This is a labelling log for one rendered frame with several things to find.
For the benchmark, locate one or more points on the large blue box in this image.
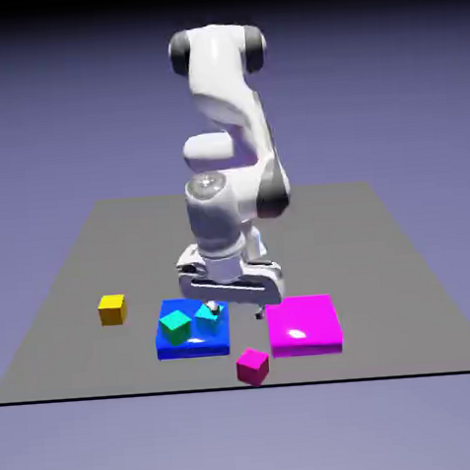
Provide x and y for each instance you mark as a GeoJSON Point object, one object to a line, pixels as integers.
{"type": "Point", "coordinates": [195, 342]}

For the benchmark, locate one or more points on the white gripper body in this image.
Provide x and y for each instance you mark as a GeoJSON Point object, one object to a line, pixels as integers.
{"type": "Point", "coordinates": [239, 290]}

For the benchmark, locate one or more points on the small magenta cube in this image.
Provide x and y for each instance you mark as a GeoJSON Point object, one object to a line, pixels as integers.
{"type": "Point", "coordinates": [252, 366]}

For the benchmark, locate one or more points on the large magenta box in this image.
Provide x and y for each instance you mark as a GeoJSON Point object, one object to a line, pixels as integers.
{"type": "Point", "coordinates": [302, 325]}

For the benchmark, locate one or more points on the small yellow cube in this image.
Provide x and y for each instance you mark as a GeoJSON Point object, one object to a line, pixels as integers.
{"type": "Point", "coordinates": [112, 309]}

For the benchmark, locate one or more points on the small cyan cube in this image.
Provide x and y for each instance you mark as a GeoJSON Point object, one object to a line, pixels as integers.
{"type": "Point", "coordinates": [207, 320]}

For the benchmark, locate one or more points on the small green cube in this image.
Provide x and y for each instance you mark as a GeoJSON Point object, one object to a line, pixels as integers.
{"type": "Point", "coordinates": [176, 327]}

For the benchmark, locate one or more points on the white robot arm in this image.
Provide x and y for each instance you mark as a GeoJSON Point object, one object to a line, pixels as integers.
{"type": "Point", "coordinates": [225, 101]}

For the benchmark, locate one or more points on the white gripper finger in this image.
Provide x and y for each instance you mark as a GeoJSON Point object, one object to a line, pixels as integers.
{"type": "Point", "coordinates": [260, 313]}
{"type": "Point", "coordinates": [212, 307]}

